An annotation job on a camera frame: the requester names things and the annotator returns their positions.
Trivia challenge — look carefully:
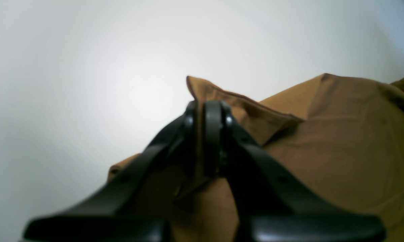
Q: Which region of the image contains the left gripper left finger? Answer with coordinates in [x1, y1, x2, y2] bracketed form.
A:
[23, 101, 197, 242]

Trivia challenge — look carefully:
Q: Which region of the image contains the brown T-shirt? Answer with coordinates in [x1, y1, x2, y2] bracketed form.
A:
[124, 74, 404, 242]

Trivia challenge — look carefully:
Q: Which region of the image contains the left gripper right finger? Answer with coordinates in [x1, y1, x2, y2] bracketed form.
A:
[203, 101, 386, 242]

